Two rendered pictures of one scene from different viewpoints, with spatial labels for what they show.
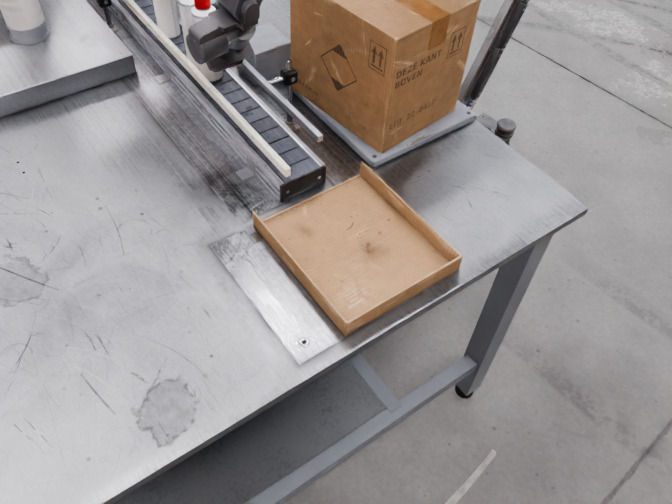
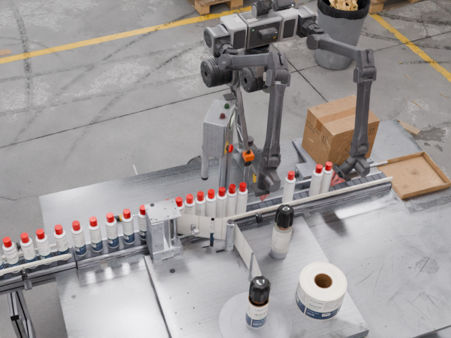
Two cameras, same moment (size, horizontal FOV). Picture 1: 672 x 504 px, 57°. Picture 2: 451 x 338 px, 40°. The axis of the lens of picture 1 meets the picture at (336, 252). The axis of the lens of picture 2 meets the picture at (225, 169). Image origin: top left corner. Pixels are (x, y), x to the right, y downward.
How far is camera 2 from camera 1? 3.12 m
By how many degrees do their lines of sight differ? 48
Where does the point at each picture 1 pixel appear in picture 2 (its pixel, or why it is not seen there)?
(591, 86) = (180, 103)
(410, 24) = (370, 115)
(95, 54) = (300, 229)
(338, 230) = (405, 178)
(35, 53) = (296, 249)
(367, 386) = not seen: hidden behind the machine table
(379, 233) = (407, 169)
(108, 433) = not seen: outside the picture
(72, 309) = (439, 250)
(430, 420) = not seen: hidden behind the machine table
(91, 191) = (380, 243)
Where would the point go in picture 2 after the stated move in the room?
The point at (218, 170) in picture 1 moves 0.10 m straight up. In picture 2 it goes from (370, 204) to (374, 191)
